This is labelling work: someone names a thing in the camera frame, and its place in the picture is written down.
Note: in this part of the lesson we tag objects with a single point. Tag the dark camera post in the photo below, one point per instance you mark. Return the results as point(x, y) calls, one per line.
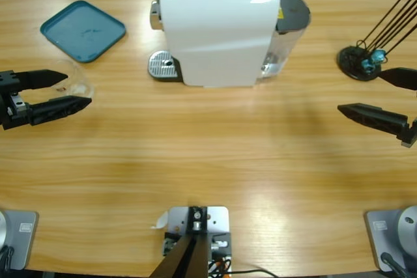
point(182, 258)

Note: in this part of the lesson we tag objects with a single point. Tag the teal square plastic tray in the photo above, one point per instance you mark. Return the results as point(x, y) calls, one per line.
point(81, 30)

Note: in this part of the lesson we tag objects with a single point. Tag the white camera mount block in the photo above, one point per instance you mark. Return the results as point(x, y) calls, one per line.
point(218, 219)

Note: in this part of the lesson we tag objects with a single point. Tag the clear drinking glass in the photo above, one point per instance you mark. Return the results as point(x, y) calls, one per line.
point(79, 88)

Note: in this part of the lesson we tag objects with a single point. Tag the arm grey base plate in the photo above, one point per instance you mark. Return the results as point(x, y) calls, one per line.
point(19, 239)
point(384, 235)

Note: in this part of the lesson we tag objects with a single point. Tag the white capsule coffee machine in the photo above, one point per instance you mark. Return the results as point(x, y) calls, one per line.
point(215, 40)

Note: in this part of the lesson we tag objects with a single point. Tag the blue coffee capsule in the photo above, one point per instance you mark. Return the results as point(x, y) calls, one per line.
point(367, 64)
point(378, 55)

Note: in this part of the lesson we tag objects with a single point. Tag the white paper tag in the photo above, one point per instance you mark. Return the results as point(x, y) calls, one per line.
point(161, 221)

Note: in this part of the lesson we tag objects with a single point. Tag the black capsule holder with rods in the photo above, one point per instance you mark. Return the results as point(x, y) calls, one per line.
point(350, 60)

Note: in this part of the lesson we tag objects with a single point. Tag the clear water tank black lid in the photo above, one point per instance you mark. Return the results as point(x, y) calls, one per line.
point(293, 11)

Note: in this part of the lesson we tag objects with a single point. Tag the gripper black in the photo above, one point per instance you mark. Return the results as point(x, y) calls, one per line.
point(13, 118)
point(411, 131)

